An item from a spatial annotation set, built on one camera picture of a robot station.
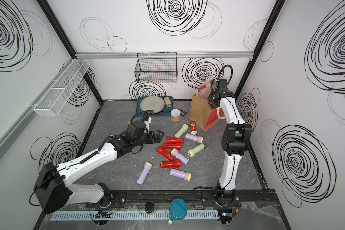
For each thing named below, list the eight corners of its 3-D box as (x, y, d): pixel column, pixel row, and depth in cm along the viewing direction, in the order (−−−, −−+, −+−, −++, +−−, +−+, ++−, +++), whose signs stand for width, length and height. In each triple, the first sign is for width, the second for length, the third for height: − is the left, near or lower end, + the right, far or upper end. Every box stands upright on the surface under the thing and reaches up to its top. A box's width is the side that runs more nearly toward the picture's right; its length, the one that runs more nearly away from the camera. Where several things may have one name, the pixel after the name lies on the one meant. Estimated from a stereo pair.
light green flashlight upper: (173, 136, 100) (173, 133, 97) (184, 125, 106) (184, 122, 103) (177, 139, 98) (177, 137, 96) (188, 128, 104) (189, 125, 102)
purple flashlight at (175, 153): (170, 153, 92) (170, 151, 89) (173, 149, 93) (173, 147, 91) (186, 166, 86) (186, 164, 84) (189, 161, 88) (190, 160, 86)
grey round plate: (138, 113, 114) (138, 111, 112) (142, 97, 125) (141, 96, 124) (164, 113, 114) (163, 111, 112) (165, 97, 125) (164, 96, 124)
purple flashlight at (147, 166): (136, 183, 81) (135, 182, 78) (146, 163, 88) (145, 161, 86) (143, 186, 80) (142, 185, 77) (153, 165, 87) (152, 163, 85)
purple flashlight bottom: (169, 176, 83) (169, 174, 80) (171, 169, 86) (170, 167, 83) (190, 182, 81) (191, 180, 78) (191, 175, 84) (192, 173, 81)
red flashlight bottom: (160, 168, 86) (160, 165, 83) (161, 161, 89) (160, 158, 86) (180, 168, 86) (180, 165, 83) (180, 161, 89) (180, 158, 86)
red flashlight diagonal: (156, 151, 92) (156, 149, 90) (160, 147, 94) (159, 145, 92) (171, 162, 88) (171, 160, 86) (175, 157, 90) (175, 155, 88)
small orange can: (170, 121, 108) (170, 117, 104) (171, 112, 114) (170, 108, 110) (181, 121, 108) (181, 117, 104) (180, 112, 114) (181, 108, 110)
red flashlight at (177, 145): (163, 150, 93) (162, 148, 90) (163, 145, 95) (163, 142, 92) (181, 150, 93) (181, 148, 90) (181, 145, 95) (181, 142, 92)
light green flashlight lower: (190, 158, 90) (190, 156, 88) (186, 152, 92) (187, 151, 90) (205, 149, 94) (206, 147, 91) (202, 144, 96) (202, 142, 94)
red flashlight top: (165, 142, 96) (165, 140, 94) (166, 138, 98) (166, 136, 96) (184, 144, 96) (184, 142, 93) (184, 140, 98) (184, 138, 95)
